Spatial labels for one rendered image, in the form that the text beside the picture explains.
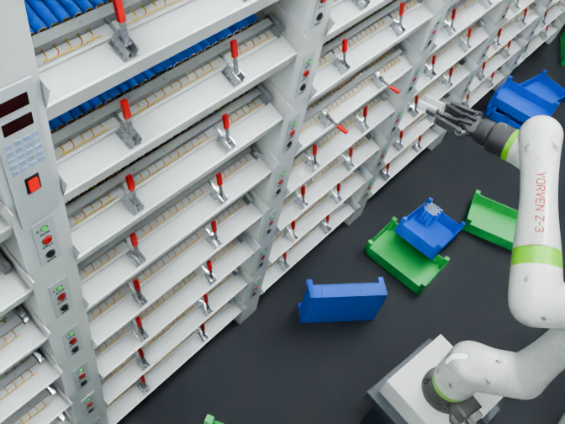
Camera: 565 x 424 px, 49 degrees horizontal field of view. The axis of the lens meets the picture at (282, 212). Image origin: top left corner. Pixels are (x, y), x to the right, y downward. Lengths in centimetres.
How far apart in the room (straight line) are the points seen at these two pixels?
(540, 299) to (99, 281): 99
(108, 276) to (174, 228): 20
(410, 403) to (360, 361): 47
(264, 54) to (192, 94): 21
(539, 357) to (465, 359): 19
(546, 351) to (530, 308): 27
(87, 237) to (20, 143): 37
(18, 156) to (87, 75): 15
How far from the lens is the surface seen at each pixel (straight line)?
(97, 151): 113
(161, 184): 133
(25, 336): 139
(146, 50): 102
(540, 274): 154
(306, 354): 239
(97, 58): 100
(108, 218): 128
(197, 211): 154
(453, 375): 186
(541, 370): 183
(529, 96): 365
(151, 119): 118
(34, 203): 104
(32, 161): 98
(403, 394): 201
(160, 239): 149
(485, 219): 303
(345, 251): 267
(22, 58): 87
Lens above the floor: 213
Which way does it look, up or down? 52 degrees down
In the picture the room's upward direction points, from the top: 14 degrees clockwise
